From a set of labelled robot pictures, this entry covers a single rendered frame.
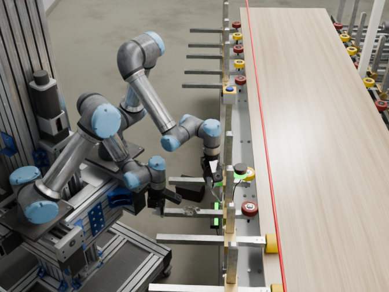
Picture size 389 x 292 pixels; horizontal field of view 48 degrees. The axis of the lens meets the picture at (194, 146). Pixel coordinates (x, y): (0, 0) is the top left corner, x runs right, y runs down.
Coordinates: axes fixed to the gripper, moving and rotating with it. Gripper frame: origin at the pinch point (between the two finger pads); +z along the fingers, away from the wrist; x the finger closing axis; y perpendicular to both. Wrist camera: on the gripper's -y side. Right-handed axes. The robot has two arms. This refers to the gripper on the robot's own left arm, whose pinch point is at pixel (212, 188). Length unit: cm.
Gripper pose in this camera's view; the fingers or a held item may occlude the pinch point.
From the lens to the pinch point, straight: 204.6
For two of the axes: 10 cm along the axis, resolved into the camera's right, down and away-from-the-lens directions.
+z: 0.1, 7.9, 6.1
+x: -9.5, 1.9, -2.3
